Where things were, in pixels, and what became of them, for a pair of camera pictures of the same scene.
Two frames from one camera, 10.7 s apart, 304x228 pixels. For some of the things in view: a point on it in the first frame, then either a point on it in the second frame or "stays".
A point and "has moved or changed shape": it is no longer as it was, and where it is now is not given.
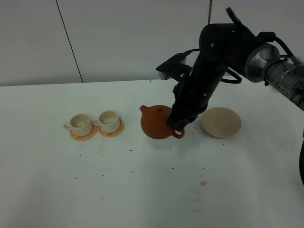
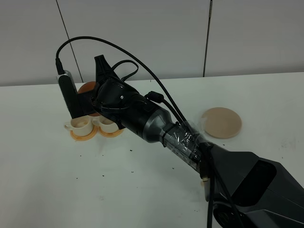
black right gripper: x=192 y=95 → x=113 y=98
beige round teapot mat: x=221 y=123 stays
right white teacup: x=109 y=121 stays
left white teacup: x=81 y=125 stays
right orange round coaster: x=113 y=134 stays
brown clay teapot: x=154 y=120 has moved or changed shape
